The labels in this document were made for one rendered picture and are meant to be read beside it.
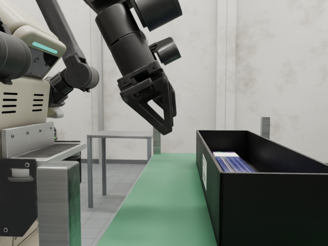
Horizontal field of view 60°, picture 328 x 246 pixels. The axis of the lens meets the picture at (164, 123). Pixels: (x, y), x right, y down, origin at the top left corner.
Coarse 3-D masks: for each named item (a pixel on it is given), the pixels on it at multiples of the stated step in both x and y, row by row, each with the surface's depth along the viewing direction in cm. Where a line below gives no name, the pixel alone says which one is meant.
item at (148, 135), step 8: (88, 136) 304; (96, 136) 302; (104, 136) 301; (112, 136) 299; (120, 136) 298; (128, 136) 296; (136, 136) 295; (144, 136) 293; (152, 136) 301; (88, 144) 304; (104, 144) 345; (88, 152) 305; (104, 152) 346; (88, 160) 306; (104, 160) 346; (88, 168) 306; (104, 168) 347; (88, 176) 307; (104, 176) 348; (88, 184) 308; (104, 184) 349; (88, 192) 308; (104, 192) 349; (88, 200) 309
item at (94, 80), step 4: (92, 68) 89; (60, 72) 87; (64, 72) 87; (96, 72) 91; (64, 76) 87; (96, 76) 90; (64, 80) 87; (96, 80) 91; (68, 84) 87; (92, 84) 89; (84, 88) 87; (88, 88) 91
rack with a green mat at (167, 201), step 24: (264, 120) 108; (48, 168) 25; (72, 168) 26; (144, 168) 89; (168, 168) 88; (192, 168) 88; (48, 192) 25; (72, 192) 26; (144, 192) 65; (168, 192) 65; (192, 192) 65; (48, 216) 25; (72, 216) 26; (120, 216) 51; (144, 216) 51; (168, 216) 51; (192, 216) 51; (48, 240) 26; (72, 240) 26; (120, 240) 43; (144, 240) 43; (168, 240) 43; (192, 240) 43
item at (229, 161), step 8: (216, 152) 90; (224, 152) 90; (232, 152) 90; (216, 160) 82; (224, 160) 78; (232, 160) 78; (240, 160) 78; (224, 168) 69; (232, 168) 69; (240, 168) 69; (248, 168) 69
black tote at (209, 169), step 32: (256, 160) 82; (288, 160) 58; (224, 192) 38; (256, 192) 38; (288, 192) 38; (320, 192) 38; (224, 224) 39; (256, 224) 38; (288, 224) 38; (320, 224) 38
